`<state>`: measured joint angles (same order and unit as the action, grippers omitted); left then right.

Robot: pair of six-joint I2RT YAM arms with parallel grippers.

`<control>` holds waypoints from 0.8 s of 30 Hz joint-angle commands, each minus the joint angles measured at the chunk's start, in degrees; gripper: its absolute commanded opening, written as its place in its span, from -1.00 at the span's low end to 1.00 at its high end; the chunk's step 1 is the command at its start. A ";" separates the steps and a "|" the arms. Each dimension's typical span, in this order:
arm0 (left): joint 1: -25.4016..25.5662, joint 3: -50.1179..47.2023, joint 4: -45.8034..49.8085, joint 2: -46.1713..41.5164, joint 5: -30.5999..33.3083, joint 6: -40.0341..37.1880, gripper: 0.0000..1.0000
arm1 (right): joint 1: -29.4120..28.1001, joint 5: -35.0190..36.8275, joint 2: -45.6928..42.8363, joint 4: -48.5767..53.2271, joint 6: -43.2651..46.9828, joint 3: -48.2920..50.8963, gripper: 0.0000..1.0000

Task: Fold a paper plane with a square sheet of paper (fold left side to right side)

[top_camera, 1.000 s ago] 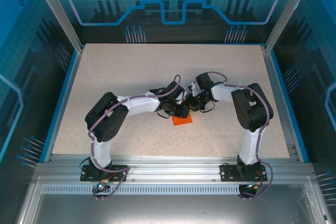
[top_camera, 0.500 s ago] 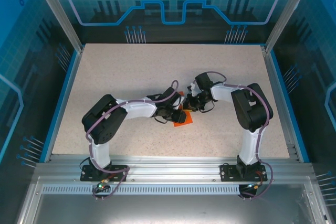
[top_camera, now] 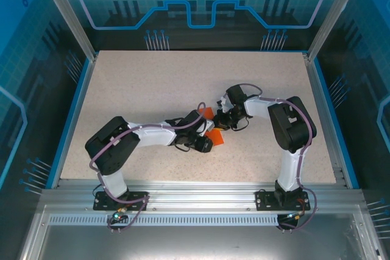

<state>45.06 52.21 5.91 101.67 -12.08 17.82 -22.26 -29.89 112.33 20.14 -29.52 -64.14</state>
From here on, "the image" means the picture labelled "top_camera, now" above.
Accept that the orange square paper sheet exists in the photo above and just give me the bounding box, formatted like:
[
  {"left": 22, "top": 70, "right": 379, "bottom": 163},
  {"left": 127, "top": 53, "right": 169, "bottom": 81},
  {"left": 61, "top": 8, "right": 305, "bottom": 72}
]
[{"left": 197, "top": 107, "right": 226, "bottom": 147}]

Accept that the sheet metal panel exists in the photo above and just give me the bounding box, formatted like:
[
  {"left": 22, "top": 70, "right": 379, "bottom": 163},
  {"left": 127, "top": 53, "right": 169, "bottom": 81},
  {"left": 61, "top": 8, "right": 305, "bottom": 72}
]
[{"left": 19, "top": 223, "right": 381, "bottom": 260}]

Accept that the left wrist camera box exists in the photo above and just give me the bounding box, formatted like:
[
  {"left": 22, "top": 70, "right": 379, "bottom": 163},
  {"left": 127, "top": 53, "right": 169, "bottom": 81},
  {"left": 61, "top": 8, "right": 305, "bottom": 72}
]
[{"left": 197, "top": 118, "right": 215, "bottom": 138}]

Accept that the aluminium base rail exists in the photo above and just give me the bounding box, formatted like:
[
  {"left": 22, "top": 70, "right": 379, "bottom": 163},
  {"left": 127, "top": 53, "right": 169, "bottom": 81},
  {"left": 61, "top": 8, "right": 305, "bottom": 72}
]
[{"left": 39, "top": 179, "right": 366, "bottom": 213}]

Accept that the slotted aluminium cable duct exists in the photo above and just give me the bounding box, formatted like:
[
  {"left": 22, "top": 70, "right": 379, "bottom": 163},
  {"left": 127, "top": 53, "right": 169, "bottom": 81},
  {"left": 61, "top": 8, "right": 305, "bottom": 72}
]
[{"left": 48, "top": 214, "right": 284, "bottom": 227}]

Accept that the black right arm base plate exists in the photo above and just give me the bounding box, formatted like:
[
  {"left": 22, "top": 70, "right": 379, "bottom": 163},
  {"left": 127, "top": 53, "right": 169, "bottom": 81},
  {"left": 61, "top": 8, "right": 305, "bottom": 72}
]
[{"left": 255, "top": 189, "right": 312, "bottom": 212}]

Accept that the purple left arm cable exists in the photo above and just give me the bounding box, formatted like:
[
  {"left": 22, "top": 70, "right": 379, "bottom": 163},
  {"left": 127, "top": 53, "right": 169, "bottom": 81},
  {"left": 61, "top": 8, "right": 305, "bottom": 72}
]
[{"left": 88, "top": 101, "right": 211, "bottom": 234}]

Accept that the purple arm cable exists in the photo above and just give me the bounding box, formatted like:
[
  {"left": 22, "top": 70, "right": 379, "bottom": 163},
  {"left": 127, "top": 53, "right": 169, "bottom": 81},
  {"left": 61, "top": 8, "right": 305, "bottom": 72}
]
[
  {"left": 237, "top": 82, "right": 319, "bottom": 234},
  {"left": 88, "top": 101, "right": 211, "bottom": 234}
]

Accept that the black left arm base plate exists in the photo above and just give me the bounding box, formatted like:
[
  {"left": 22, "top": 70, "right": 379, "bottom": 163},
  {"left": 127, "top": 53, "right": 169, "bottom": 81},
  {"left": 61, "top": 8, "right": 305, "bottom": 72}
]
[{"left": 93, "top": 191, "right": 149, "bottom": 212}]

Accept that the aluminium side rail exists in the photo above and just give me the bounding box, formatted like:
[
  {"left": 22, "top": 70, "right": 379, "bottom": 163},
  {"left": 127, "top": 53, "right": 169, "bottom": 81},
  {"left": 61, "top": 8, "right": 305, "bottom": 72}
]
[{"left": 303, "top": 52, "right": 349, "bottom": 188}]

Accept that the cable connector with light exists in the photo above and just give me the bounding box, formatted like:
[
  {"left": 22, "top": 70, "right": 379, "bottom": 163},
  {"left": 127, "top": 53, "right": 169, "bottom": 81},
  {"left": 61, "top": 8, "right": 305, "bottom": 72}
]
[
  {"left": 110, "top": 207, "right": 129, "bottom": 223},
  {"left": 285, "top": 211, "right": 307, "bottom": 222}
]

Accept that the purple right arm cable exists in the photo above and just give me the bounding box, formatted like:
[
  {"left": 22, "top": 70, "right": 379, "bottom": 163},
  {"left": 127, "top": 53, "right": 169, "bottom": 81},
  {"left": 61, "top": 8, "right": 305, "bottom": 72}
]
[{"left": 237, "top": 82, "right": 319, "bottom": 234}]

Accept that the aluminium frame post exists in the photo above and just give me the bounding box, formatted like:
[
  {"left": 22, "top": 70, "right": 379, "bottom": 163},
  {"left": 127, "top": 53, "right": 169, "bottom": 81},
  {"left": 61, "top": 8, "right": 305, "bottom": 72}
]
[
  {"left": 305, "top": 0, "right": 369, "bottom": 61},
  {"left": 34, "top": 0, "right": 99, "bottom": 61}
]

